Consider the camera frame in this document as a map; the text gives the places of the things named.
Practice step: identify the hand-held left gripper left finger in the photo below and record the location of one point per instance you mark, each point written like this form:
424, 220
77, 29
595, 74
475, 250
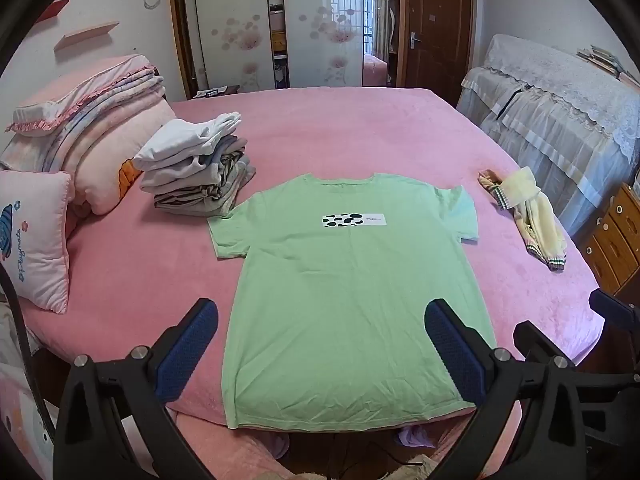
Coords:
187, 347

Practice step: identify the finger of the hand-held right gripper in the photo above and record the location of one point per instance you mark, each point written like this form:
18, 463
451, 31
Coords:
531, 340
615, 312

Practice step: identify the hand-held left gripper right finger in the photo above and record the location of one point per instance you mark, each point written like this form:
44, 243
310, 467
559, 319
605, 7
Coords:
455, 350

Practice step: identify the green t-shirt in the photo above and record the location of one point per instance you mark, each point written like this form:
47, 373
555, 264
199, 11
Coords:
350, 310

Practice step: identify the stack of clothes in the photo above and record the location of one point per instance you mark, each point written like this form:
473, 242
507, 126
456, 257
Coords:
195, 170

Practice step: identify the wooden drawer cabinet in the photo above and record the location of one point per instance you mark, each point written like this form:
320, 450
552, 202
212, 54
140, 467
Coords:
612, 245

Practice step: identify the lavender bed sheet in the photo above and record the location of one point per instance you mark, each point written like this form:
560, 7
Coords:
415, 437

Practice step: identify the beige floor cloth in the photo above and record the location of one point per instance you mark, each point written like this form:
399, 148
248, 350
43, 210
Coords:
420, 467

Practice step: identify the cream knit sweater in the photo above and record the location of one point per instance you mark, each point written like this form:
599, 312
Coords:
535, 215

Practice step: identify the white printed cushion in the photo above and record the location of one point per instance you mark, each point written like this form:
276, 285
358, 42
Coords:
20, 410

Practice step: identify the pink printed pillow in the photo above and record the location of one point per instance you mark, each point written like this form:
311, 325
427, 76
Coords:
35, 240

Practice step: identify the pink quilt with orange flower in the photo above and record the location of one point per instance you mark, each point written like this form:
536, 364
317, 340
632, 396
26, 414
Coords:
100, 160

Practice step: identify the white lace covered furniture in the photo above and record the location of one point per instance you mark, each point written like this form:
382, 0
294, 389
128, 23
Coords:
560, 110

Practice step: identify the pile of books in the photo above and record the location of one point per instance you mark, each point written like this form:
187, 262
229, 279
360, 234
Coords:
607, 62

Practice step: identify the wooden nightstand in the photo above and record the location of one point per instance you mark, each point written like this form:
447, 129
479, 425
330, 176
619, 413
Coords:
215, 92

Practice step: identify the folded ruffled striped blanket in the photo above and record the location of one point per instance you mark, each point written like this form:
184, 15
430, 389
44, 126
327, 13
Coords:
90, 95

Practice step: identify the brown wooden door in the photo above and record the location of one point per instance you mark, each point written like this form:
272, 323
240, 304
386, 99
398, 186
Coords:
440, 25

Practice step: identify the floral sliding door wardrobe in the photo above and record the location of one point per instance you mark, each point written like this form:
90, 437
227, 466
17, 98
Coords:
310, 25

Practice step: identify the pink wall shelf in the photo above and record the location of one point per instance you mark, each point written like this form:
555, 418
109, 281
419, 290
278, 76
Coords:
87, 32

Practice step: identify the red wall shelf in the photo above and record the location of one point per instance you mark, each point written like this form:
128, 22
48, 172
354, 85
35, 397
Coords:
52, 10

